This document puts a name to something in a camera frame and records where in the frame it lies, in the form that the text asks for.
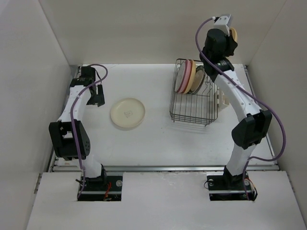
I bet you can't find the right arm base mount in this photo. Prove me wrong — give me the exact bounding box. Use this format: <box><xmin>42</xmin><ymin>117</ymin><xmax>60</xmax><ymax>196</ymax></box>
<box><xmin>204</xmin><ymin>174</ymin><xmax>258</xmax><ymax>201</ymax></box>

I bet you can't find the white cutlery holder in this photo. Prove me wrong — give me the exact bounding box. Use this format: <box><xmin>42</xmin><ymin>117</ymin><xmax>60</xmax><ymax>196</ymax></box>
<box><xmin>214</xmin><ymin>89</ymin><xmax>230</xmax><ymax>112</ymax></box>

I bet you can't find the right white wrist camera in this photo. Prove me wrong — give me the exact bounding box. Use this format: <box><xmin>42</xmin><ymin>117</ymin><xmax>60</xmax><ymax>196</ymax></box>
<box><xmin>213</xmin><ymin>14</ymin><xmax>232</xmax><ymax>36</ymax></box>

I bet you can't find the white patterned plate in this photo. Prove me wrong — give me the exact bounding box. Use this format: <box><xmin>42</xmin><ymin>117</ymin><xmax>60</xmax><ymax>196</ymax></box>
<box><xmin>174</xmin><ymin>62</ymin><xmax>186</xmax><ymax>92</ymax></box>

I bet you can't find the orange plate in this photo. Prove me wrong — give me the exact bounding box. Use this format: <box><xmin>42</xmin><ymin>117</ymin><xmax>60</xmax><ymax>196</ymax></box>
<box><xmin>229</xmin><ymin>27</ymin><xmax>238</xmax><ymax>43</ymax></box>

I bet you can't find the cream plate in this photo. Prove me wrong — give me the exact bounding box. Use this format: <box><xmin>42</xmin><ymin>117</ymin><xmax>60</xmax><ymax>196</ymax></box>
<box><xmin>110</xmin><ymin>97</ymin><xmax>146</xmax><ymax>130</ymax></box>

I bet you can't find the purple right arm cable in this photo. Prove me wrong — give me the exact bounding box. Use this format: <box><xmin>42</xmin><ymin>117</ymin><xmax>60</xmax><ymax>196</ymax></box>
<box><xmin>195</xmin><ymin>16</ymin><xmax>286</xmax><ymax>201</ymax></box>

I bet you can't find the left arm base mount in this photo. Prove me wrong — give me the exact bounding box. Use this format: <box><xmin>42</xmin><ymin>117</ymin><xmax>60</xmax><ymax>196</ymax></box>
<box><xmin>76</xmin><ymin>175</ymin><xmax>123</xmax><ymax>202</ymax></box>

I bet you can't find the grey rimmed plate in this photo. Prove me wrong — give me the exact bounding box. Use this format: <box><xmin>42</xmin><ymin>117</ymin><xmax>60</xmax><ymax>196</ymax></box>
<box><xmin>188</xmin><ymin>66</ymin><xmax>205</xmax><ymax>94</ymax></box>

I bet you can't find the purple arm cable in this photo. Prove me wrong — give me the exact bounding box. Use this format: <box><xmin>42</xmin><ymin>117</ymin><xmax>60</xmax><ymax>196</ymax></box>
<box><xmin>195</xmin><ymin>16</ymin><xmax>286</xmax><ymax>201</ymax></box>
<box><xmin>71</xmin><ymin>63</ymin><xmax>109</xmax><ymax>199</ymax></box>

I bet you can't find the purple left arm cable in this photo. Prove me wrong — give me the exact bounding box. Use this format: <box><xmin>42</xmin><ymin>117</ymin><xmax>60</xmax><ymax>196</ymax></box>
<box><xmin>71</xmin><ymin>63</ymin><xmax>109</xmax><ymax>199</ymax></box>

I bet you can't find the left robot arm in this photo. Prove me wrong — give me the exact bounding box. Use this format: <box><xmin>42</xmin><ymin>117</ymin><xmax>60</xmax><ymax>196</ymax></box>
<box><xmin>48</xmin><ymin>64</ymin><xmax>107</xmax><ymax>190</ymax></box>

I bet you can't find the wire dish rack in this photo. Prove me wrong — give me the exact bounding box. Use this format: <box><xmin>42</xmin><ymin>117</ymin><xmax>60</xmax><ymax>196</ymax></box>
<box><xmin>169</xmin><ymin>58</ymin><xmax>218</xmax><ymax>126</ymax></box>

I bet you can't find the aluminium frame rail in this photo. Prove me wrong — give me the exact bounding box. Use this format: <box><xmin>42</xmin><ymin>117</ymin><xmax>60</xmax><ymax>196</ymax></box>
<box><xmin>45</xmin><ymin>64</ymin><xmax>281</xmax><ymax>173</ymax></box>

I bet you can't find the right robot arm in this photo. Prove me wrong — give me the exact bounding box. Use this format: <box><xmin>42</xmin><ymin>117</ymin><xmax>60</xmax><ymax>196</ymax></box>
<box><xmin>200</xmin><ymin>28</ymin><xmax>272</xmax><ymax>189</ymax></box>

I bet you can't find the tan plate beside pink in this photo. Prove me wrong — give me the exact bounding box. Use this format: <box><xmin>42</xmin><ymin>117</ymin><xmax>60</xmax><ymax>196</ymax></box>
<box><xmin>183</xmin><ymin>60</ymin><xmax>196</xmax><ymax>94</ymax></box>

